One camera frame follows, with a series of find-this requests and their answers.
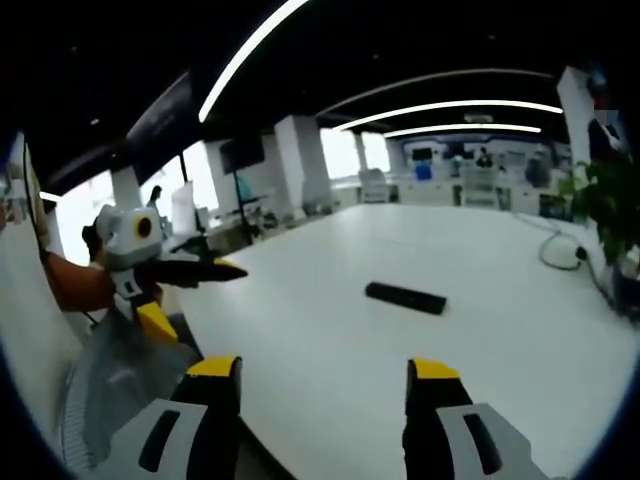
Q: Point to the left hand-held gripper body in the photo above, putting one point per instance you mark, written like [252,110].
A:
[132,245]

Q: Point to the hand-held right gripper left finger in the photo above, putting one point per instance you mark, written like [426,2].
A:
[210,425]

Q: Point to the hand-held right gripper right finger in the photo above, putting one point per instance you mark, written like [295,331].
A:
[435,425]

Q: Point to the black remote control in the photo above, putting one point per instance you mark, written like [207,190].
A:
[405,298]

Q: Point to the person's white shirt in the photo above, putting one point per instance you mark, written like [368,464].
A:
[30,300]

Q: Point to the black screen on stand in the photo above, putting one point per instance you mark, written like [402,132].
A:
[241,152]

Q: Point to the dark hanging ceiling panel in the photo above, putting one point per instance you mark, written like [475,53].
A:
[162,122]

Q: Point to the white office chair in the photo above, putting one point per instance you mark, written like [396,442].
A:
[372,185]
[481,186]

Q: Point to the long ceiling light strip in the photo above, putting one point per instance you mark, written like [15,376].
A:
[450,106]
[245,55]
[460,128]

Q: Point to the green potted plant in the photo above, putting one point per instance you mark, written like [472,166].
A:
[612,205]

